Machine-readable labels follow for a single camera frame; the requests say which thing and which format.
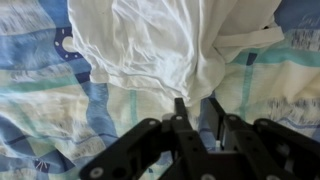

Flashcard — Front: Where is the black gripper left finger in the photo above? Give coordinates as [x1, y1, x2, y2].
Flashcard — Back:
[79, 97, 214, 180]

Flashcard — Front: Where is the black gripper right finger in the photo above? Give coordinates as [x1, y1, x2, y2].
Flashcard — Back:
[206, 97, 320, 180]

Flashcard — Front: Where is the white t-shirt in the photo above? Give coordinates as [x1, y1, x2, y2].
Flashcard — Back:
[66, 0, 286, 108]

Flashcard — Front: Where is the blue checked duvet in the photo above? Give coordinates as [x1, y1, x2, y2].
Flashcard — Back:
[0, 0, 320, 180]

